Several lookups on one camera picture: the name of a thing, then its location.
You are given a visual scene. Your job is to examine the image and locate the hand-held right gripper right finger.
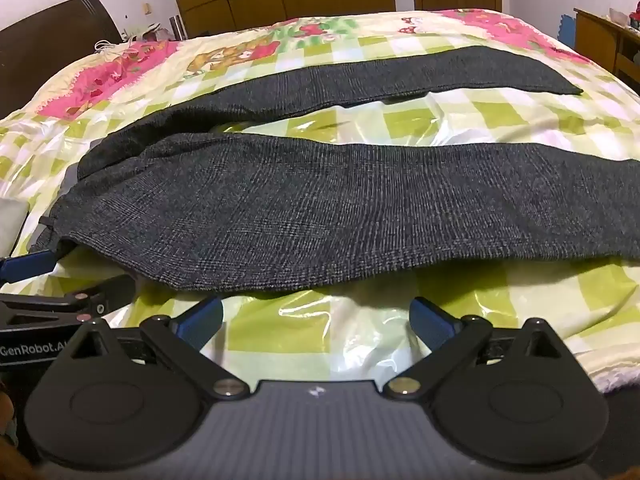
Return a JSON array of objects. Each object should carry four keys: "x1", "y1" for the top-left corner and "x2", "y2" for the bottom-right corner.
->
[{"x1": 383, "y1": 296, "x2": 569, "y2": 401}]

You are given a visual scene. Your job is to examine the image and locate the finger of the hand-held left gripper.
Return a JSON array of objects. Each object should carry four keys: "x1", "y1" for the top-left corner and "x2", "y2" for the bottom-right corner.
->
[
  {"x1": 0, "y1": 274, "x2": 137, "y2": 333},
  {"x1": 0, "y1": 249, "x2": 63, "y2": 286}
]

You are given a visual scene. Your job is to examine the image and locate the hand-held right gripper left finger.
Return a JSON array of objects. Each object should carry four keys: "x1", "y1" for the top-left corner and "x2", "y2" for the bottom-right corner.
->
[{"x1": 69, "y1": 296, "x2": 249, "y2": 401}]

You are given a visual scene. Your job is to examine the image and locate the dark grey checked pants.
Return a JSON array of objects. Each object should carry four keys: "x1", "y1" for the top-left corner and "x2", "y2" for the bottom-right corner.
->
[{"x1": 30, "y1": 45, "x2": 640, "y2": 295}]

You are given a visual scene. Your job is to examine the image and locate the light grey cloth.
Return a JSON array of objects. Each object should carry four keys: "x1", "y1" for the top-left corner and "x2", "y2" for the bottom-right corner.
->
[{"x1": 0, "y1": 199, "x2": 29, "y2": 257}]

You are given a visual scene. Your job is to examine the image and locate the green checked printed blanket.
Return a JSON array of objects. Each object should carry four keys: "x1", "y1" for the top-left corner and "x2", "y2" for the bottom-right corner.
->
[{"x1": 0, "y1": 9, "x2": 640, "y2": 396}]

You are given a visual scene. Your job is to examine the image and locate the dark brown headboard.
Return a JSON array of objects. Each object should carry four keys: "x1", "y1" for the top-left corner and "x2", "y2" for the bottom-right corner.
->
[{"x1": 0, "y1": 0, "x2": 123, "y2": 121}]

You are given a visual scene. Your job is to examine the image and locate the blue foam mat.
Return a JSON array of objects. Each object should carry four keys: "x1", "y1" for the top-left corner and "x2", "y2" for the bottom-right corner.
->
[{"x1": 559, "y1": 9, "x2": 579, "y2": 42}]

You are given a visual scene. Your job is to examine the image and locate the wooden desk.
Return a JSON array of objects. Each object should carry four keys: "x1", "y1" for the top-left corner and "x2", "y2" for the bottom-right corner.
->
[{"x1": 572, "y1": 7, "x2": 640, "y2": 86}]

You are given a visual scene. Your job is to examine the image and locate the white cable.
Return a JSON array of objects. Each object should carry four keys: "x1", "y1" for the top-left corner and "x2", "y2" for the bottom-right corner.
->
[{"x1": 92, "y1": 35, "x2": 132, "y2": 54}]

